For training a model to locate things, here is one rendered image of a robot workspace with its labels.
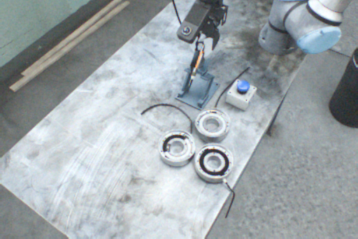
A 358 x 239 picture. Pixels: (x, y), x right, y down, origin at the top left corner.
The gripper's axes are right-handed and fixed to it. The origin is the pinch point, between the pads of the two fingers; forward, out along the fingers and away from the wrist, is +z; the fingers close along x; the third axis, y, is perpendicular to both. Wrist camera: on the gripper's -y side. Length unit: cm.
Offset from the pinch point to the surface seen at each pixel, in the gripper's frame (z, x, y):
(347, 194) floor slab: 95, -74, 42
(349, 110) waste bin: 80, -59, 85
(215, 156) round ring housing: 14.5, -16.5, -19.1
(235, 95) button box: 11.9, -12.6, 1.9
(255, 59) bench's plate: 15.7, -10.5, 24.8
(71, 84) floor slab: 96, 105, 23
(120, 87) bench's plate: 16.9, 23.0, -11.2
